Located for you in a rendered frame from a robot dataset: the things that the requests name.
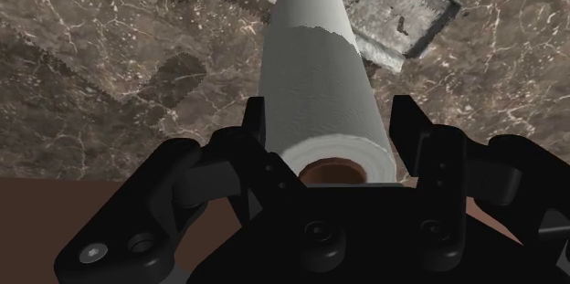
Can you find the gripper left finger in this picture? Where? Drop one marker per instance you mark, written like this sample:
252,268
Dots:
147,203

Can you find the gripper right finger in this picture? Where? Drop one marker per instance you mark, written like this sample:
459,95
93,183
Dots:
441,163

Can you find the white paper towel roll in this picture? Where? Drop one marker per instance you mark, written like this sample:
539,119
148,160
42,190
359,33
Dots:
311,78

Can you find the grey robot stand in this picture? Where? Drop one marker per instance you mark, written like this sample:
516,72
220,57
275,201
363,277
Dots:
387,11

